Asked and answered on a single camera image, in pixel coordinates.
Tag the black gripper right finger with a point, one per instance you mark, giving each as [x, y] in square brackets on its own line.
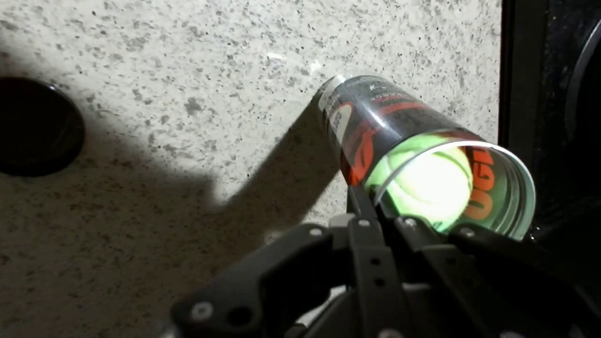
[476, 283]

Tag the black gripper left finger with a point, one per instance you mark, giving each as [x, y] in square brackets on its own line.
[369, 264]

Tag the clear tennis ball can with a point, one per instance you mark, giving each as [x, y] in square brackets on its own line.
[377, 120]

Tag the yellow tennis ball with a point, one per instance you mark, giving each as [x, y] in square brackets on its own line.
[433, 185]

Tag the black round lid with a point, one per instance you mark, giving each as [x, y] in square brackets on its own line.
[35, 129]

